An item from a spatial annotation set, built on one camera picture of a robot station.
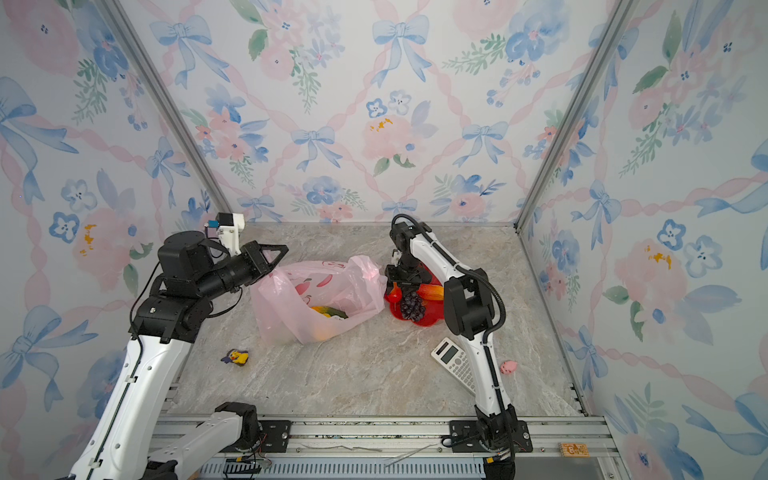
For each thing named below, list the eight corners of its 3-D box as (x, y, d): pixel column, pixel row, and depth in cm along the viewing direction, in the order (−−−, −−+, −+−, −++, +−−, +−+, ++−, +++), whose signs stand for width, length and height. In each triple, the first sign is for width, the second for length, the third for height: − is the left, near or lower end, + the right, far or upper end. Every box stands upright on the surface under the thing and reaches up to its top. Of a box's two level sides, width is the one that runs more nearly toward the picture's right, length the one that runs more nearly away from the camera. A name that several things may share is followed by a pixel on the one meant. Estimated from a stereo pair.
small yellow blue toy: (225, 365, 87) (220, 361, 85) (229, 353, 89) (224, 349, 87) (246, 365, 87) (242, 361, 85) (249, 353, 89) (246, 349, 87)
